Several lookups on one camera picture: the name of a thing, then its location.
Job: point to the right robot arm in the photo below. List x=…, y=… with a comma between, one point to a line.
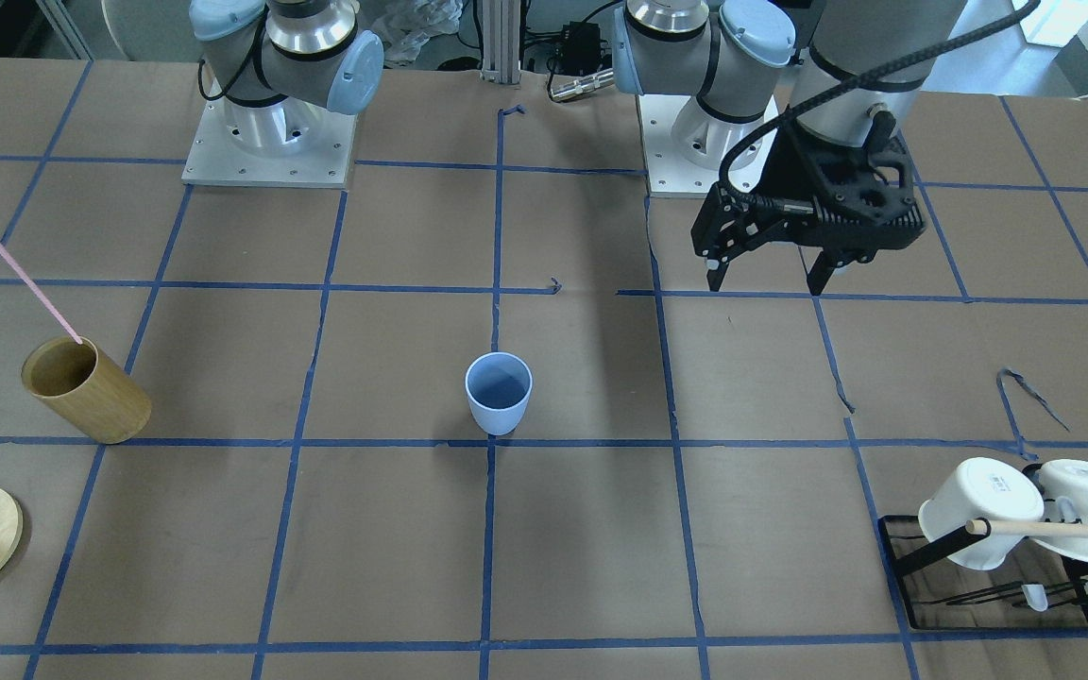
x=259, y=53

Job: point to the aluminium frame post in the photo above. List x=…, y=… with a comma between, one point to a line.
x=500, y=33

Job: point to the pink chopstick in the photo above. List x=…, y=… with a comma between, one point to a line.
x=39, y=294

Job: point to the bamboo cylinder holder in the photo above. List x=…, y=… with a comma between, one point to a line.
x=79, y=382

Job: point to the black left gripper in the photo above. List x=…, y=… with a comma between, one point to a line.
x=787, y=168

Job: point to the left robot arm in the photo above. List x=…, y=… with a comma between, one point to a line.
x=811, y=56

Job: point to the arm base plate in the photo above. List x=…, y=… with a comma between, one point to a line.
x=291, y=144
x=695, y=170

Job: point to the light blue cup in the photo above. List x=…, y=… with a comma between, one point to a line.
x=498, y=387

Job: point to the black wire mug rack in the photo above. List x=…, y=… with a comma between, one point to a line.
x=987, y=575

